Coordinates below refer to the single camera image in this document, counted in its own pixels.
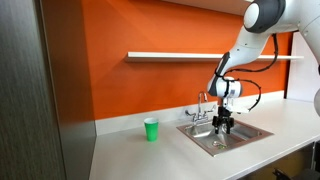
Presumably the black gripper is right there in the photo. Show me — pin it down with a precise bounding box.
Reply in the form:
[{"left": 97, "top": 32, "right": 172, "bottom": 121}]
[{"left": 212, "top": 105, "right": 235, "bottom": 135}]

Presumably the stainless steel sink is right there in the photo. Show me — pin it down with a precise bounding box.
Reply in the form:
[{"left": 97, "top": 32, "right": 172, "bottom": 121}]
[{"left": 176, "top": 119, "right": 274, "bottom": 158}]

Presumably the chrome sink faucet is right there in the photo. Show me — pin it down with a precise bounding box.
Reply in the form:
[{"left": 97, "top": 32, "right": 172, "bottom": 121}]
[{"left": 184, "top": 91, "right": 218, "bottom": 126}]

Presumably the green plastic cup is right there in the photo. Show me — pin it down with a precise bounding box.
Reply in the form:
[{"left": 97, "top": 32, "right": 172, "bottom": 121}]
[{"left": 143, "top": 117, "right": 160, "bottom": 142}]

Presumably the black chair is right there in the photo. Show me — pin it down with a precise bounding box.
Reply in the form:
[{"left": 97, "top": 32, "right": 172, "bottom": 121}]
[{"left": 272, "top": 167, "right": 320, "bottom": 180}]

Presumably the white overhead shelf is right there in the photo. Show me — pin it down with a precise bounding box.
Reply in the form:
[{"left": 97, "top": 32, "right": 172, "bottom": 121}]
[{"left": 163, "top": 0, "right": 256, "bottom": 17}]

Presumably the dark wood cabinet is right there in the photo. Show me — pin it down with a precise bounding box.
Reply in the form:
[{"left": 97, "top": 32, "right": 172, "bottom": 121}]
[{"left": 0, "top": 0, "right": 98, "bottom": 180}]

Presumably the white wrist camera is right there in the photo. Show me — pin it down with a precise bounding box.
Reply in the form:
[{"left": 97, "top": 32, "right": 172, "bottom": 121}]
[{"left": 229, "top": 102, "right": 250, "bottom": 115}]

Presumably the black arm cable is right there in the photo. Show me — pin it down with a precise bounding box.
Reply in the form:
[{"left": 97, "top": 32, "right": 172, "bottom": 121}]
[{"left": 218, "top": 33, "right": 280, "bottom": 112}]

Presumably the white wall shelf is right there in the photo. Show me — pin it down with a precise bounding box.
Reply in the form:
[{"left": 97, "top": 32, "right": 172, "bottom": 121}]
[{"left": 124, "top": 51, "right": 305, "bottom": 64}]

